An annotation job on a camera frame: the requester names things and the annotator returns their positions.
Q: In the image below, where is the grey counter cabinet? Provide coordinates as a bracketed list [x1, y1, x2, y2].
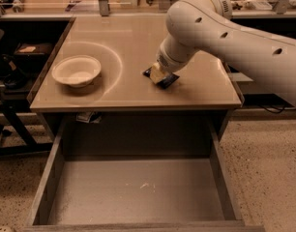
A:
[29, 14, 242, 113]

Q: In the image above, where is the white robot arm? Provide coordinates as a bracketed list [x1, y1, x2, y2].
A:
[150, 0, 296, 107]

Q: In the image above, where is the grey open top drawer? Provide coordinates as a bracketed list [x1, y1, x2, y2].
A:
[24, 115, 265, 232]

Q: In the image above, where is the white paper bowl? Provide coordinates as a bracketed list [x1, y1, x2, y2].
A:
[51, 55, 102, 88]

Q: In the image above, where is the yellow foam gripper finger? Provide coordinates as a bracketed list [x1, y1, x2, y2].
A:
[150, 63, 169, 84]

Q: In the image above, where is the white tag under counter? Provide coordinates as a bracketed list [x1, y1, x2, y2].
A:
[76, 112, 102, 124]

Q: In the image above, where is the black box on shelf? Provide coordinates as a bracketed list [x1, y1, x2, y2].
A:
[14, 43, 53, 62]

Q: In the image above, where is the black chair base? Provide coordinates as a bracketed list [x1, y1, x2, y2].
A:
[0, 84, 54, 158]

